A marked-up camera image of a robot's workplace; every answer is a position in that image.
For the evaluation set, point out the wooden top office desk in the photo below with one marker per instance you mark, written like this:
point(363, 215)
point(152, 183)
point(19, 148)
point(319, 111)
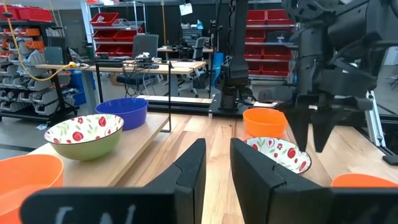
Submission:
point(177, 67)

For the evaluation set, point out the red bin shelving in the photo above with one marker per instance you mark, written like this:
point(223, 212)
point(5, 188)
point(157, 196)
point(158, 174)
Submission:
point(270, 59)

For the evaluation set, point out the grey office chair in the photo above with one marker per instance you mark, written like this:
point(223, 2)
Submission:
point(145, 45)

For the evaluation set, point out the floral green mini bowl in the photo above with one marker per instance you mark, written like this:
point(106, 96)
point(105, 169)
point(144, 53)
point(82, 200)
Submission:
point(87, 146)
point(286, 155)

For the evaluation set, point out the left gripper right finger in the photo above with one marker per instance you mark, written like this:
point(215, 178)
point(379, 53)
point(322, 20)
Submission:
point(267, 193)

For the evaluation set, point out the orange plastic mini bowl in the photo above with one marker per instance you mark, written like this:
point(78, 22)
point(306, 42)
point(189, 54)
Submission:
point(28, 177)
point(363, 181)
point(264, 124)

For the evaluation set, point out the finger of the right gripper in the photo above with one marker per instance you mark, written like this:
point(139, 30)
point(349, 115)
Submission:
point(299, 127)
point(323, 130)

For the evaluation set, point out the blue barrel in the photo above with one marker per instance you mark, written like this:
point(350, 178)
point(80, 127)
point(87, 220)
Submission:
point(218, 67)

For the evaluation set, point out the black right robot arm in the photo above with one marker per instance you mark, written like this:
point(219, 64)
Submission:
point(241, 37)

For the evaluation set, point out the grey bin storage rack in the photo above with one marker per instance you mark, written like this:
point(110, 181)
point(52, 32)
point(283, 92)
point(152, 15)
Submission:
point(28, 84)

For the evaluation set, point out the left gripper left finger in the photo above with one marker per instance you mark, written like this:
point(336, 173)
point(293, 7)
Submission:
point(183, 193)

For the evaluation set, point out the blue plastic mini bowl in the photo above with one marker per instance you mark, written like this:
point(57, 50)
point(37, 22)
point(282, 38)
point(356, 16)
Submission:
point(124, 115)

